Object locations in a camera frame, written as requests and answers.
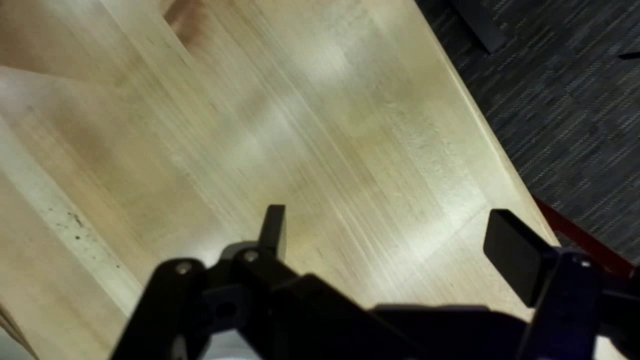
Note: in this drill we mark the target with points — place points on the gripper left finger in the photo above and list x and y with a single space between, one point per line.
175 310

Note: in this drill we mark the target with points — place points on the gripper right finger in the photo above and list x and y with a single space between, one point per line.
565 300

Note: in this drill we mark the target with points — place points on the red metal bar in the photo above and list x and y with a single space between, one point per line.
582 237

